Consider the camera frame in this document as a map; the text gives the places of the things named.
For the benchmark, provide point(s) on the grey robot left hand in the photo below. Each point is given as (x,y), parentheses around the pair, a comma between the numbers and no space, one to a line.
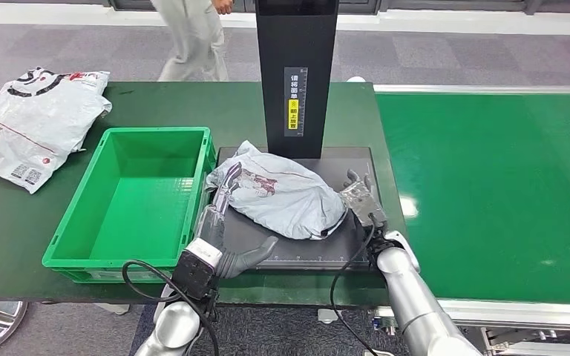
(211,228)

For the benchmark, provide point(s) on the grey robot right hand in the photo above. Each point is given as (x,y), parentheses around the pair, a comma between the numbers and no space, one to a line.
(351,177)

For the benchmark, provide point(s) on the grey parcel bag red print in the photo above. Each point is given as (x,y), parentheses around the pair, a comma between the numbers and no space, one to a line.
(285,201)

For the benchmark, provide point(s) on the black inbound scanner machine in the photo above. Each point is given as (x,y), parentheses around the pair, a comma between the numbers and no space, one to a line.
(295,49)

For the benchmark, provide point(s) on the white parcel bag black print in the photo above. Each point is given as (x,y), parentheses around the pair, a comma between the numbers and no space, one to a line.
(34,128)

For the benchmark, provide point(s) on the green plastic crate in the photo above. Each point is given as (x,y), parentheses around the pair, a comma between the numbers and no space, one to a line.
(132,206)

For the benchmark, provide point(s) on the black yellow label sticker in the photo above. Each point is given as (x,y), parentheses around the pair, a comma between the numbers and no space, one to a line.
(292,115)

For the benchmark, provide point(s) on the small white round object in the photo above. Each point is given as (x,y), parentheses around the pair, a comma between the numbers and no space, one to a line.
(356,79)

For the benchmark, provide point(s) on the person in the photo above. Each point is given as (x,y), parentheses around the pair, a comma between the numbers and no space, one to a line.
(191,39)

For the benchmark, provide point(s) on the person's hand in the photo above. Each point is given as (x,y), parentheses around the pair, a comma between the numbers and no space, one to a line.
(223,6)

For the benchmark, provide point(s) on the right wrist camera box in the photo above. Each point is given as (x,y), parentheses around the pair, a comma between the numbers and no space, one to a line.
(363,204)

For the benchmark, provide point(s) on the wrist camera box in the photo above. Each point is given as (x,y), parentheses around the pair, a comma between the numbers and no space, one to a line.
(363,204)
(194,270)

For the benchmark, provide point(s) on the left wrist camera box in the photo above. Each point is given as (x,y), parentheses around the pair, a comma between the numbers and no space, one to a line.
(194,270)

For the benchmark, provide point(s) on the white bracket block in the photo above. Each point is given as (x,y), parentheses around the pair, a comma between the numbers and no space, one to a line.
(328,316)

